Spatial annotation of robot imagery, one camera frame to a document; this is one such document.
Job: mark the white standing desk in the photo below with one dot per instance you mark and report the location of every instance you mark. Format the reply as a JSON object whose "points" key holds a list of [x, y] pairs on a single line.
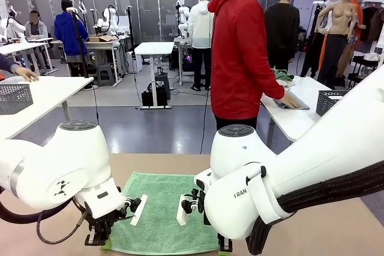
{"points": [[154, 47]]}

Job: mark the beige towel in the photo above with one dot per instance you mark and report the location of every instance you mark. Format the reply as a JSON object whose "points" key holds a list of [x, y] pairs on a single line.
{"points": [[295, 83]]}

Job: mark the person in black sweater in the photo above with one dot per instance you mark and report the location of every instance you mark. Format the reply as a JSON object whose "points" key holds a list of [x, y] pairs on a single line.
{"points": [[282, 28]]}

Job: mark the black bag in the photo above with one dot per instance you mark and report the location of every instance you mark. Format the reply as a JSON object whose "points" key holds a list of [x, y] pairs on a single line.
{"points": [[153, 97]]}

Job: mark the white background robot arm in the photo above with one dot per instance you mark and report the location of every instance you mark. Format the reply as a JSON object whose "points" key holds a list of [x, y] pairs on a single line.
{"points": [[183, 29], [15, 26], [109, 17]]}

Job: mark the grey plastic stool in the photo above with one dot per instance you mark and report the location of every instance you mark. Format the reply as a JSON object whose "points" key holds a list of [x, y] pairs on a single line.
{"points": [[105, 71]]}

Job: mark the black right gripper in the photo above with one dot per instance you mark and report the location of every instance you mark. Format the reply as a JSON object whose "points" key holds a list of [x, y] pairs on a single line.
{"points": [[207, 215]]}

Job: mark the beige mannequin black trousers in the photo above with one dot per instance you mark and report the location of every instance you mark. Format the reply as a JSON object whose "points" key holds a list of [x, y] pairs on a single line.
{"points": [[340, 19]]}

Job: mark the dark grey plastic basket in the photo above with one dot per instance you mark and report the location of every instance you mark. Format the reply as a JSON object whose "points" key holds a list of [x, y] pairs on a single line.
{"points": [[325, 103], [15, 97]]}

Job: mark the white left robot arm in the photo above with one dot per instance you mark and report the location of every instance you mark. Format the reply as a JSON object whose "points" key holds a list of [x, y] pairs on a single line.
{"points": [[60, 172]]}

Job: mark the mannequin with hat orange top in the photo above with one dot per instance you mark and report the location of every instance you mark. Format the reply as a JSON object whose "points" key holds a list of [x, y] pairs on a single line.
{"points": [[357, 7]]}

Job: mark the white work desk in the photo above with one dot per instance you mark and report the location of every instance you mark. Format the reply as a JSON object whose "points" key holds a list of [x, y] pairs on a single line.
{"points": [[18, 47], [102, 44]]}

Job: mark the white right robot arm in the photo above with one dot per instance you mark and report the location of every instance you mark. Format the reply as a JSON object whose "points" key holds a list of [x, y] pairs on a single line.
{"points": [[300, 160]]}

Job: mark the open cardboard box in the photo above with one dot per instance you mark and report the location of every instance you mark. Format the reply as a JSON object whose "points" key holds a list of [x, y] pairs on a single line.
{"points": [[103, 39]]}

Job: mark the white drawer cabinet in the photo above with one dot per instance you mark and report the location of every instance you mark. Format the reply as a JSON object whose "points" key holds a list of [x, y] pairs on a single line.
{"points": [[135, 62]]}

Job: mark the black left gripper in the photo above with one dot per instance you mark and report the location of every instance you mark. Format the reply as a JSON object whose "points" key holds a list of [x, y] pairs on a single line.
{"points": [[103, 221]]}

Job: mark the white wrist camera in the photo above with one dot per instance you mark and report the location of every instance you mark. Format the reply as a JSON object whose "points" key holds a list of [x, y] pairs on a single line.
{"points": [[181, 211], [139, 209]]}

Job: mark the seated person grey top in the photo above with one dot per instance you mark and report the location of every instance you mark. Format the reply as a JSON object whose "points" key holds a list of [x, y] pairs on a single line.
{"points": [[37, 29]]}

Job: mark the black tripod pole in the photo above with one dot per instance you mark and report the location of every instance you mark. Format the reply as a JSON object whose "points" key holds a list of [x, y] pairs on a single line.
{"points": [[130, 28], [85, 67]]}

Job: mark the bystander's dark blue forearm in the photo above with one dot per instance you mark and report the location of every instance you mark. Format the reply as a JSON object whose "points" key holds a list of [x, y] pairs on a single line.
{"points": [[7, 62]]}

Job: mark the person in red jacket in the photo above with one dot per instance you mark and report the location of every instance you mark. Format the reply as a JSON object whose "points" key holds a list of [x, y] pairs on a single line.
{"points": [[240, 58]]}

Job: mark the black computer tower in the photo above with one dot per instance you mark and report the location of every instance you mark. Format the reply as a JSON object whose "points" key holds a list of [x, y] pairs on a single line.
{"points": [[187, 62]]}

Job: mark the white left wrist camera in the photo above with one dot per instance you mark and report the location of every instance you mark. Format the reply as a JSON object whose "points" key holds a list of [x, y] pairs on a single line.
{"points": [[139, 209]]}

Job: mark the mint green terry towel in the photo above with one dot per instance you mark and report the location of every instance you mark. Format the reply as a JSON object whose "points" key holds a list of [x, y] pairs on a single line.
{"points": [[162, 184]]}

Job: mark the white mannequin black clothes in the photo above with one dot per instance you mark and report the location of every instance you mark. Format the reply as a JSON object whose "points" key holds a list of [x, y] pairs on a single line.
{"points": [[312, 49]]}

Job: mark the red-sleeved right forearm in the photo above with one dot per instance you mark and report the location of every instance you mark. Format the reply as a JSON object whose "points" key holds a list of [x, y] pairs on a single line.
{"points": [[271, 91]]}

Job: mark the person in blue hoodie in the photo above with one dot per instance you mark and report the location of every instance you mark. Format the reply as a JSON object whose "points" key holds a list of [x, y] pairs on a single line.
{"points": [[69, 34]]}

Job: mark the bystander's bare hand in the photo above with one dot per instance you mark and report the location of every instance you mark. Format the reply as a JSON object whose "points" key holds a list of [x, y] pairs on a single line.
{"points": [[27, 75]]}

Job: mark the black rolling cart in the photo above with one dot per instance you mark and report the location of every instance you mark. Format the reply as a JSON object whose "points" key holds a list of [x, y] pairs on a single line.
{"points": [[357, 73]]}

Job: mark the person in white jacket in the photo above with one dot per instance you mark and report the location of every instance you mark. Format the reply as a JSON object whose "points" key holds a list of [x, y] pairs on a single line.
{"points": [[201, 25]]}

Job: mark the clothes rack dark garments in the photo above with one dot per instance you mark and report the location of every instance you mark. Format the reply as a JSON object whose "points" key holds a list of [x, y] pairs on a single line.
{"points": [[375, 25]]}

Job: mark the person's right hand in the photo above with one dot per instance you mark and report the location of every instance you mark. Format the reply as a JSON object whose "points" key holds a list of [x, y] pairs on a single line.
{"points": [[290, 101]]}

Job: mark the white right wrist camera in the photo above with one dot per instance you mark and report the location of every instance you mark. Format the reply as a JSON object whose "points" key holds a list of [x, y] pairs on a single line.
{"points": [[181, 211]]}

